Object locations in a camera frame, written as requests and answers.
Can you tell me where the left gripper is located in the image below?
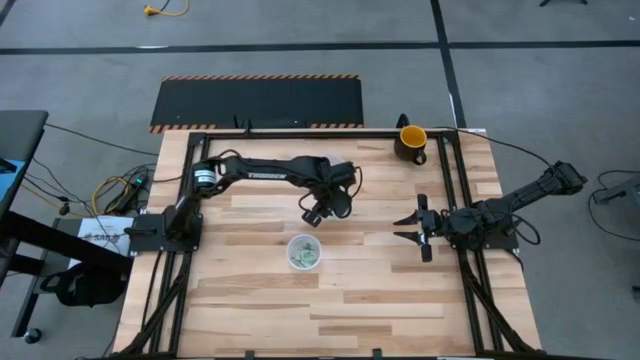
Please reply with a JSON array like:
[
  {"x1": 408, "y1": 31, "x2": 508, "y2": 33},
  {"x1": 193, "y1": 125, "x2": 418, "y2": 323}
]
[{"x1": 300, "y1": 158, "x2": 359, "y2": 228}]

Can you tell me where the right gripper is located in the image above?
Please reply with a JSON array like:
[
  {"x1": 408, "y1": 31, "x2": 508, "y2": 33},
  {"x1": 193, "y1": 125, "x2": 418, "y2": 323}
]
[{"x1": 392, "y1": 193, "x2": 452, "y2": 263}]

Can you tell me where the black mug yellow inside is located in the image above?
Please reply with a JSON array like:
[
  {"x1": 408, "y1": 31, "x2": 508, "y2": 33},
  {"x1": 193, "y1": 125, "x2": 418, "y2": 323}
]
[{"x1": 392, "y1": 123, "x2": 430, "y2": 165}]

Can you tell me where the black hazard-striped floor mat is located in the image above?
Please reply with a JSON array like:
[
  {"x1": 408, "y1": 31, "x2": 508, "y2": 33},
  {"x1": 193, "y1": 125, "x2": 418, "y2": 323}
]
[{"x1": 148, "y1": 74, "x2": 365, "y2": 135}]

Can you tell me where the black power strip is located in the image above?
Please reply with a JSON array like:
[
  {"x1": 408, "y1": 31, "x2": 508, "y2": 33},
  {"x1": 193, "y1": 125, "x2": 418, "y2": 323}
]
[{"x1": 104, "y1": 172, "x2": 151, "y2": 214}]

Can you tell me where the grey stand foot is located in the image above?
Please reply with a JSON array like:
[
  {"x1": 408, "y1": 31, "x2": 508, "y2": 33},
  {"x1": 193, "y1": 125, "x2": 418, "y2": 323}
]
[{"x1": 593, "y1": 175, "x2": 640, "y2": 205}]

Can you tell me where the white printed paper sheet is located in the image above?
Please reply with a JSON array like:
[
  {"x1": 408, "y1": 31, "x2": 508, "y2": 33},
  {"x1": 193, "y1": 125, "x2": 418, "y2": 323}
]
[{"x1": 74, "y1": 214, "x2": 135, "y2": 271}]

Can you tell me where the black bag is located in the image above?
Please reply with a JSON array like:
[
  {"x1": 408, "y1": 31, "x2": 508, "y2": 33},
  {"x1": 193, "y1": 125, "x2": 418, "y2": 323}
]
[{"x1": 39, "y1": 262, "x2": 129, "y2": 307}]

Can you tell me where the black desk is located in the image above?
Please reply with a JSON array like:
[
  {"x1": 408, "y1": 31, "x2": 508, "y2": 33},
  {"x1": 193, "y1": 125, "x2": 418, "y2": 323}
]
[{"x1": 0, "y1": 109, "x2": 135, "y2": 346}]

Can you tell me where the blue flat panel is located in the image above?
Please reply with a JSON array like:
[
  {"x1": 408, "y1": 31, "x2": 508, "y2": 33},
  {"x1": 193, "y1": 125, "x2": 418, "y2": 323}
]
[{"x1": 0, "y1": 158, "x2": 26, "y2": 211}]

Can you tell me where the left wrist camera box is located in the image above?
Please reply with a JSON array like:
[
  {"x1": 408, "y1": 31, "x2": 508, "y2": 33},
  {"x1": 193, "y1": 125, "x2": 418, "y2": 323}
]
[{"x1": 330, "y1": 187, "x2": 354, "y2": 220}]

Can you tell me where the black floor cable loop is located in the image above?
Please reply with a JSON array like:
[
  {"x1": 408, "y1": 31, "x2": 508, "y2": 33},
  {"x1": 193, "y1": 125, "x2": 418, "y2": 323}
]
[{"x1": 587, "y1": 169, "x2": 640, "y2": 244}]

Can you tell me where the yellow cable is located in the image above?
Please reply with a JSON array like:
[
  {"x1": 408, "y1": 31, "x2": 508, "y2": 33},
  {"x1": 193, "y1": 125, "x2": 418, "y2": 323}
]
[{"x1": 92, "y1": 174, "x2": 134, "y2": 216}]

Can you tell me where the yellow extension cord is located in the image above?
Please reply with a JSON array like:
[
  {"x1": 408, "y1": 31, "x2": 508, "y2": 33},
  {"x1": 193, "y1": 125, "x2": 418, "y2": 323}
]
[{"x1": 143, "y1": 0, "x2": 191, "y2": 18}]

